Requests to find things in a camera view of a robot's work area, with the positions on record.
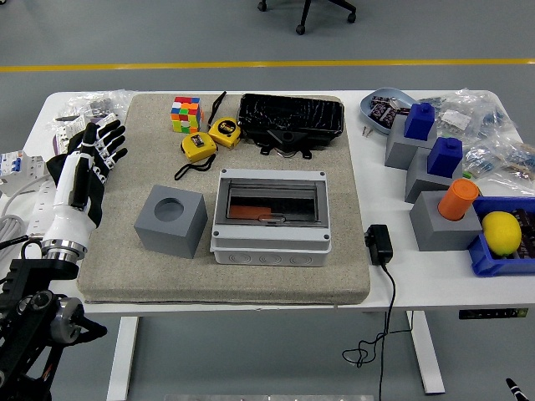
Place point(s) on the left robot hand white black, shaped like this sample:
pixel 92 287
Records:
pixel 69 221

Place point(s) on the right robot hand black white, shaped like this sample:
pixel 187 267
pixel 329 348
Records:
pixel 515 390

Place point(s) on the orange cylinder battery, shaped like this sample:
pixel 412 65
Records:
pixel 251 211
pixel 455 200

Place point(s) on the smoky transparent box lid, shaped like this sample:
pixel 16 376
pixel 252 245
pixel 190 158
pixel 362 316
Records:
pixel 292 196

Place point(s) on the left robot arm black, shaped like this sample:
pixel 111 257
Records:
pixel 25 292

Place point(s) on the white purple breaker box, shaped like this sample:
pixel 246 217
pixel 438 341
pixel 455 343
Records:
pixel 62 135

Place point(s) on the black cloth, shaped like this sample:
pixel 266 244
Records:
pixel 56 165

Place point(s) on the white circuit breaker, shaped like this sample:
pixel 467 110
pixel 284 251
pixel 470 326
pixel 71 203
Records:
pixel 16 165

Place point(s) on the black table control panel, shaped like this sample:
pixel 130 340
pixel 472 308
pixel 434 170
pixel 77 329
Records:
pixel 493 313

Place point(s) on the white table leg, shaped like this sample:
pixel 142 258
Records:
pixel 430 355
pixel 123 355

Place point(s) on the grey block holder round hole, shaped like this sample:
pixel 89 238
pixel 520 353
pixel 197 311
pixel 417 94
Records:
pixel 175 238

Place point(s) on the clear plastic parts bag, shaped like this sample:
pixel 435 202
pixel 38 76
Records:
pixel 501 160
pixel 472 113
pixel 96 104

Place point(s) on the blue storage bin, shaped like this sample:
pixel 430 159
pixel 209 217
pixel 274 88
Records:
pixel 485 263

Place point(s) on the yellow lemon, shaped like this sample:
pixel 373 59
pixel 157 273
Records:
pixel 501 234

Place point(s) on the large colourful puzzle cube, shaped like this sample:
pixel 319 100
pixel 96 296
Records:
pixel 186 115

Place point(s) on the grey-brown mat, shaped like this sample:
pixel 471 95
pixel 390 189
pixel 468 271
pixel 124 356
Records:
pixel 251 284

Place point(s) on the blue plastic block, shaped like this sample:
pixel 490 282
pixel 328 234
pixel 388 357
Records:
pixel 445 160
pixel 420 123

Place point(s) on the black plastic tray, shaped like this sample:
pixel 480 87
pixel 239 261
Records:
pixel 292 113

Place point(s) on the small metal clip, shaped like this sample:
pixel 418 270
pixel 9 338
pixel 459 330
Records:
pixel 367 132

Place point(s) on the dark snack packets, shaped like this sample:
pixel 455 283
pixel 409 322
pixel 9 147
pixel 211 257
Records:
pixel 382 110

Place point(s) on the black office chair base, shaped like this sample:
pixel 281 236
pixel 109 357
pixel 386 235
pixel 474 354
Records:
pixel 307 10

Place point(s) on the pale blue plate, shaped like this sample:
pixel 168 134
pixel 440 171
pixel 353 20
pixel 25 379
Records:
pixel 386 92

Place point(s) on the grey electrical enclosure box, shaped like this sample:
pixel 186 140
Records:
pixel 267 250

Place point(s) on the black triangular bracket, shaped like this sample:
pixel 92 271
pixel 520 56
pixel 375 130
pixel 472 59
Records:
pixel 286 135

